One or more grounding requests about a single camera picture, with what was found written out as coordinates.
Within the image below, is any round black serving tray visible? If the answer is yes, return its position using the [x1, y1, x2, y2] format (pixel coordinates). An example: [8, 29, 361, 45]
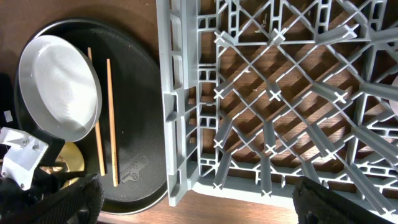
[14, 17, 170, 216]

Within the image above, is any grey dishwasher rack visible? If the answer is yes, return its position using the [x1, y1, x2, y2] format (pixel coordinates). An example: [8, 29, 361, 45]
[156, 0, 397, 222]

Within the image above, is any wooden chopstick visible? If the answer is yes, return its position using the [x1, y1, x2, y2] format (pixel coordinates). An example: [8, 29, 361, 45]
[106, 58, 119, 187]
[86, 46, 107, 177]

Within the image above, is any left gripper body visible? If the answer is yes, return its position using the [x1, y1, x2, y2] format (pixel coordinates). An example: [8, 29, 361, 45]
[1, 129, 86, 199]

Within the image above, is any grey plate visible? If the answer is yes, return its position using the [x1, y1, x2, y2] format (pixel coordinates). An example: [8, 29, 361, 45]
[18, 35, 103, 142]

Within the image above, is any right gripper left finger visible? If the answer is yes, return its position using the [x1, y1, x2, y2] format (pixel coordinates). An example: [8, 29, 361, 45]
[1, 174, 104, 223]

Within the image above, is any yellow bowl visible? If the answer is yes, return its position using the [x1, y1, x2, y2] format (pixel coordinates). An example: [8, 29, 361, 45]
[38, 142, 85, 192]

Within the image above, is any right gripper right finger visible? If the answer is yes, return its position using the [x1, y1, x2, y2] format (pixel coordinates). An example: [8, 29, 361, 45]
[292, 177, 390, 224]

